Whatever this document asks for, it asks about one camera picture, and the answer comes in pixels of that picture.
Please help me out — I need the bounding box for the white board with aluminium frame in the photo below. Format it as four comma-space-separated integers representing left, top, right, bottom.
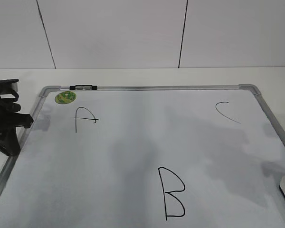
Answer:
0, 85, 285, 228

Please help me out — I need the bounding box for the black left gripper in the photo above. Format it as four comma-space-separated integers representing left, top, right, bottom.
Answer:
0, 79, 34, 156

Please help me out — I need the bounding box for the green round magnet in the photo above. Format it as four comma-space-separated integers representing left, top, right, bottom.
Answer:
55, 91, 76, 105

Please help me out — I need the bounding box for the black silver marker pen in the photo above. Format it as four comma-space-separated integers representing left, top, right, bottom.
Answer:
60, 85, 98, 91

